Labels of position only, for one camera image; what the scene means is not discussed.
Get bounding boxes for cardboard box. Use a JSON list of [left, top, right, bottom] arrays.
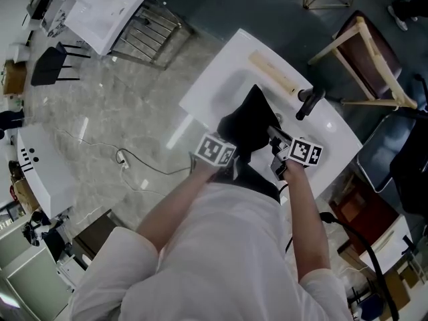
[[9, 175, 39, 214], [1, 60, 28, 97]]

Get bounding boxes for person's dark trousers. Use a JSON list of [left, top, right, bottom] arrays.
[[213, 155, 282, 204]]

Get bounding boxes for grey metal cabinet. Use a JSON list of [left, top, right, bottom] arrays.
[[0, 225, 73, 321]]

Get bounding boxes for black floor cable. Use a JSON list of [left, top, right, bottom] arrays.
[[116, 148, 193, 177]]

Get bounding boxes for white power strip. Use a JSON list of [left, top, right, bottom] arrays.
[[115, 150, 131, 171]]

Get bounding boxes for black sink faucet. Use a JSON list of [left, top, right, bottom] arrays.
[[295, 86, 327, 122]]

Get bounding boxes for person's right forearm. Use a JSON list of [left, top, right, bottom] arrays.
[[284, 162, 332, 281]]

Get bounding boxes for grey folding chair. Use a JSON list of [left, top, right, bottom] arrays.
[[355, 112, 428, 194]]

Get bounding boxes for white sink basin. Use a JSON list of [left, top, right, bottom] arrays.
[[178, 28, 364, 201]]

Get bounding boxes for white counter black marks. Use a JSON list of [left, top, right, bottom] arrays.
[[16, 125, 76, 221]]

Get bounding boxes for small white box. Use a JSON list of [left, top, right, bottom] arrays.
[[7, 41, 29, 64]]

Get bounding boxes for black cloth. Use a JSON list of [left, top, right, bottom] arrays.
[[216, 83, 283, 162]]

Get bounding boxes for beige wooden strip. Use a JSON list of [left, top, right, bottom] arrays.
[[247, 51, 299, 96]]

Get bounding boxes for thick black hose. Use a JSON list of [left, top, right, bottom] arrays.
[[318, 211, 401, 321]]

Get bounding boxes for black office chair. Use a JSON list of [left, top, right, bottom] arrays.
[[389, 73, 428, 217]]

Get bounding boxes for marble pattern counter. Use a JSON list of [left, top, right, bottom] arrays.
[[39, 0, 76, 39]]

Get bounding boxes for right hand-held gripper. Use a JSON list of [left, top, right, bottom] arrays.
[[266, 125, 324, 181]]

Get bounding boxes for white low cabinet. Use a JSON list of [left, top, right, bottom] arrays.
[[358, 213, 417, 276]]

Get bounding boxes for person's left forearm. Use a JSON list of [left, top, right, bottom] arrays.
[[136, 161, 219, 255]]

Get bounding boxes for wooden chair brown seat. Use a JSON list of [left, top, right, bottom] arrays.
[[307, 9, 419, 112]]

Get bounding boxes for white floor cable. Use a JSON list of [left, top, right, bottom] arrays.
[[120, 167, 169, 201]]

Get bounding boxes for dark brown cabinet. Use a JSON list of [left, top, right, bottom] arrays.
[[71, 209, 135, 271]]

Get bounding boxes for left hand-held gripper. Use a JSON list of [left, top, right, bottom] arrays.
[[195, 132, 237, 169]]

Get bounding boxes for person's white shirt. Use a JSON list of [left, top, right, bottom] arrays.
[[68, 182, 354, 321]]

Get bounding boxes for dark chair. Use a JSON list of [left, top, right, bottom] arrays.
[[30, 41, 92, 88]]

